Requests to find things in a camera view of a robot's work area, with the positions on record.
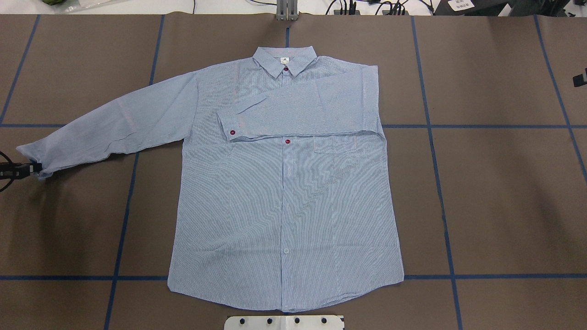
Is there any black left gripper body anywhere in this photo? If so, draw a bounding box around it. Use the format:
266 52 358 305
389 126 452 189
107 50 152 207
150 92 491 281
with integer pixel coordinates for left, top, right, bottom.
0 162 31 178

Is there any light blue striped shirt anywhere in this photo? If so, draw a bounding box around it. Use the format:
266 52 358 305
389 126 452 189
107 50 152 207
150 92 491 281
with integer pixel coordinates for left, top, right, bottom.
17 47 404 313

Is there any green folded cloth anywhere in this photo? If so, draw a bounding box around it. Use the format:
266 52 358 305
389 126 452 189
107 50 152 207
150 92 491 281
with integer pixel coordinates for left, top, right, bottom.
41 0 67 6

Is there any clear plastic bag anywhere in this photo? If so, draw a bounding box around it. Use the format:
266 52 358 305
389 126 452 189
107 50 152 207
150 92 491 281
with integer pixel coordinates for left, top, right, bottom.
60 0 116 12

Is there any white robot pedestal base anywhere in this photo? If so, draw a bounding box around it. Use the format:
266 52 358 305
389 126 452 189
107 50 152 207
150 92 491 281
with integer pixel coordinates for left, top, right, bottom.
224 315 345 330

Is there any aluminium frame post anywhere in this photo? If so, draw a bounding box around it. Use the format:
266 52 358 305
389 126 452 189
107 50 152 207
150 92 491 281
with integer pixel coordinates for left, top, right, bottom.
276 0 299 22

